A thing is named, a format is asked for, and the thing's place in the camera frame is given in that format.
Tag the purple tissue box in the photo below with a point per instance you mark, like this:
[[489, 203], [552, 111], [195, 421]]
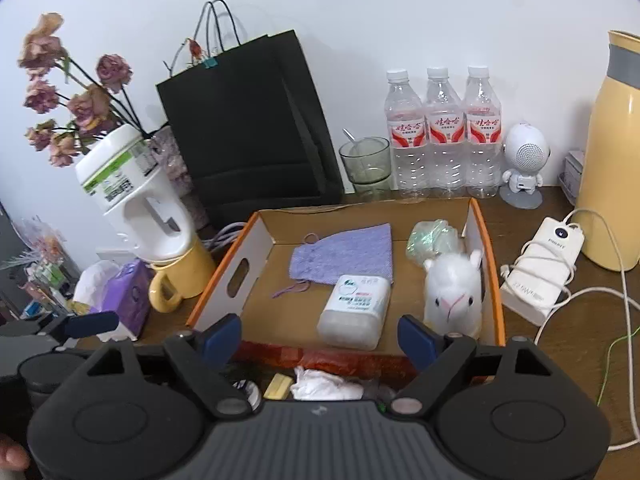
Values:
[[130, 300]]

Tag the green thread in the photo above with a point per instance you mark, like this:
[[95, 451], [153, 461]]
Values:
[[610, 355]]

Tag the grey glass cup with spoon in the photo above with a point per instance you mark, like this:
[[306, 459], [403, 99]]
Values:
[[365, 170]]

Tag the yellow mug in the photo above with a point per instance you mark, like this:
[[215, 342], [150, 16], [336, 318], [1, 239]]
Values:
[[192, 270]]

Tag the white alpaca plush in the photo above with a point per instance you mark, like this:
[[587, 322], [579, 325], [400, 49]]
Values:
[[452, 300]]

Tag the floral patterned box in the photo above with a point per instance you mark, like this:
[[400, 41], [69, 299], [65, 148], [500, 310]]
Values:
[[172, 160]]

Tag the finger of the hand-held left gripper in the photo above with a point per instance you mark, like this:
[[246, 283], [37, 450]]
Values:
[[92, 323]]

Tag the dried rose bouquet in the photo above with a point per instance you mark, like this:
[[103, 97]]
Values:
[[42, 42]]

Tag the person's left hand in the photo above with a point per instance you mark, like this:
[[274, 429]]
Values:
[[11, 455]]

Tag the red cardboard box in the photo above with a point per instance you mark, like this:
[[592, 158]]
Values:
[[280, 310]]

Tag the clear water bottle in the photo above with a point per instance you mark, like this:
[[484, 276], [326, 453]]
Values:
[[445, 160], [484, 160], [405, 160]]

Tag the dried rose twig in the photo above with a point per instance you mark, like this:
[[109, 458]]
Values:
[[194, 50]]

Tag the white plastic bottle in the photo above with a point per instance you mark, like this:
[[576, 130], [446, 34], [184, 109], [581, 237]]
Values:
[[352, 315]]

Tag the white tissue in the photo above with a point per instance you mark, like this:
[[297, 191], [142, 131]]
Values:
[[325, 384]]

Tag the white power bank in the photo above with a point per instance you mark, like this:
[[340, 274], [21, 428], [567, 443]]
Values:
[[537, 285]]

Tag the yellow thermos jug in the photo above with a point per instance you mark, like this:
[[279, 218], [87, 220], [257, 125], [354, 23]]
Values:
[[615, 185]]

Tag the white detergent jug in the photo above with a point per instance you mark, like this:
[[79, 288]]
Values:
[[160, 240]]

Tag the teal binder clip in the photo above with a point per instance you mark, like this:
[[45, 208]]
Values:
[[210, 63]]

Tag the small yellow block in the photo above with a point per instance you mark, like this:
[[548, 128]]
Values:
[[277, 386]]

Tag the purple knitted pouch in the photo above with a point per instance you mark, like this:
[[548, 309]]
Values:
[[345, 255]]

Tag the white robot speaker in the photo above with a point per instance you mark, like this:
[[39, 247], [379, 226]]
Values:
[[525, 150]]

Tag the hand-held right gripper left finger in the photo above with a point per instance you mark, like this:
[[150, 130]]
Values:
[[222, 341]]

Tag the clear cellophane wrapper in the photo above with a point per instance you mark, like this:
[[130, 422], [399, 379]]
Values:
[[432, 242]]

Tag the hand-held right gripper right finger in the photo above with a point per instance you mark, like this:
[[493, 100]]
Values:
[[417, 344]]

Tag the metal spoon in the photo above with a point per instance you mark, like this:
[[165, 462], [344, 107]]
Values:
[[350, 137]]

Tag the black paper bag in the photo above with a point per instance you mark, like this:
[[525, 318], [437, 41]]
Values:
[[240, 120]]

